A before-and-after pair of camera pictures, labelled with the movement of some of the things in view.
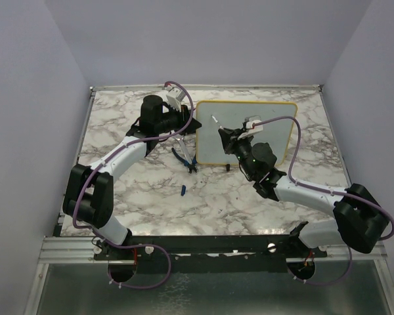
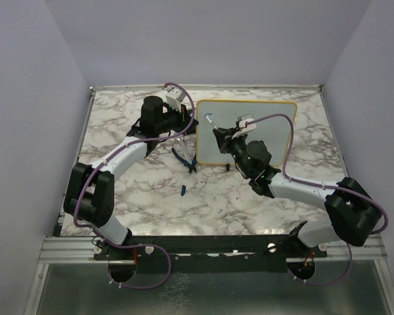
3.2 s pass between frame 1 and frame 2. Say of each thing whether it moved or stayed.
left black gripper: stayed
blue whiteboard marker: moved
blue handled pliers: stayed
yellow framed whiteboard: stayed
